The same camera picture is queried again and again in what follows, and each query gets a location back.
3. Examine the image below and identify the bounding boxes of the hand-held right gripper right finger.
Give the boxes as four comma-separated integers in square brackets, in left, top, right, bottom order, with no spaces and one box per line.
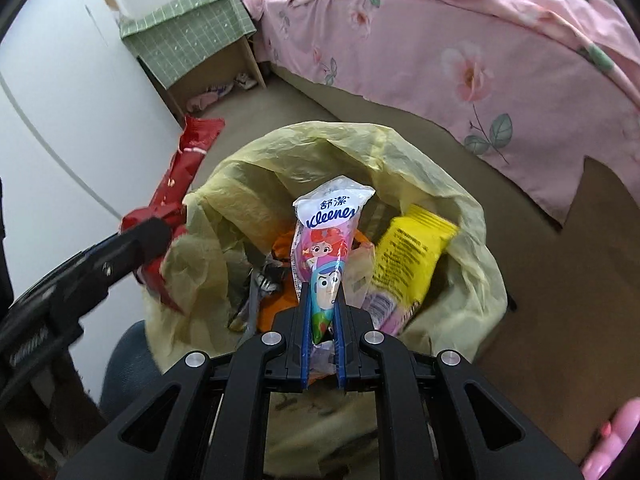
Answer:
[334,292,586,480]

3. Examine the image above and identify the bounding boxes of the yellow chip bag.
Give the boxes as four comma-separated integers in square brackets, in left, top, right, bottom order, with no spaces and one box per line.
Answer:
[360,203,460,336]

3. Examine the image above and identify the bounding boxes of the cartoon print tissue packet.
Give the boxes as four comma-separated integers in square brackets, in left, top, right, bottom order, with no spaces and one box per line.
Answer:
[291,175,376,348]

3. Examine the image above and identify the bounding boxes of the bed with pink floral sheet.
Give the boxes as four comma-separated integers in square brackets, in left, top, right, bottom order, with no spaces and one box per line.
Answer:
[242,0,640,226]

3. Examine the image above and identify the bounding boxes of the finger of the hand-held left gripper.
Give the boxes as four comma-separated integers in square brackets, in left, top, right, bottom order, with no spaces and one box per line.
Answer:
[10,219,173,321]

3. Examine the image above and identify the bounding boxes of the green checkered cloth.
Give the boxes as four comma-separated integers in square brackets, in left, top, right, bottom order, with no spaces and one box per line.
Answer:
[119,0,258,90]

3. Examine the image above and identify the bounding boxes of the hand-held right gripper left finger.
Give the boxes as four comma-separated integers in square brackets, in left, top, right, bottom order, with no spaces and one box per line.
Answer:
[54,282,313,480]

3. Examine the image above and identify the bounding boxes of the wooden nightstand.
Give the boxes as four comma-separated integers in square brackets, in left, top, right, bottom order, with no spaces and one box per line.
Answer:
[137,35,267,128]

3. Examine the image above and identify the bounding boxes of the pink slippers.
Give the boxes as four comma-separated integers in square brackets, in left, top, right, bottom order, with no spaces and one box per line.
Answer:
[186,85,233,113]

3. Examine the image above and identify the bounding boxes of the orange box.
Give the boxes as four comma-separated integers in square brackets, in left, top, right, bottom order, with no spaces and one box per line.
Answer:
[257,230,301,333]

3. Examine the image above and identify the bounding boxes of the pink pig toy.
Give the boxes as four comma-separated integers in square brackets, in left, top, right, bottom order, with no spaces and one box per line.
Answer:
[580,397,640,480]

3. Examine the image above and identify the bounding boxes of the bin with yellow bag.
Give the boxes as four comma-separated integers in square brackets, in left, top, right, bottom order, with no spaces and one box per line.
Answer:
[142,121,508,478]

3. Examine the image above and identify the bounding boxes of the person's leg in jeans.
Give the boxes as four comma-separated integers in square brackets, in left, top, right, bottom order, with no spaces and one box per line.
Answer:
[100,320,166,421]

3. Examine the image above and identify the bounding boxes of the silver wrapper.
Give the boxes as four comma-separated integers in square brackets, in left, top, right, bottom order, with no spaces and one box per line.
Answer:
[227,255,288,333]

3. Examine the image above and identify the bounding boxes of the red snack wrapper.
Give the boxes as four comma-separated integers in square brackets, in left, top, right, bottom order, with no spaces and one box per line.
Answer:
[120,116,226,313]

